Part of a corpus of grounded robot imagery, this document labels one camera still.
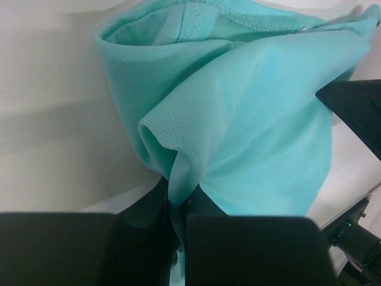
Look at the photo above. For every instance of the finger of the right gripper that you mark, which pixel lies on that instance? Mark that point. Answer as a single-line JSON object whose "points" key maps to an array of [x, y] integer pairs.
{"points": [[357, 104]]}

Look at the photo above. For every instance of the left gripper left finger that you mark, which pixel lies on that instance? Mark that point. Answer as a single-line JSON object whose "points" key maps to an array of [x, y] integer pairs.
{"points": [[133, 247]]}

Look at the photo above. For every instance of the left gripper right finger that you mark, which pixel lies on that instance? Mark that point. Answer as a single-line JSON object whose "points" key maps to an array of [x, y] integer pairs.
{"points": [[252, 250]]}

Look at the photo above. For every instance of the teal t shirt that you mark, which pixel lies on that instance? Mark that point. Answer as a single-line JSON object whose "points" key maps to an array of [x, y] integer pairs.
{"points": [[222, 95]]}

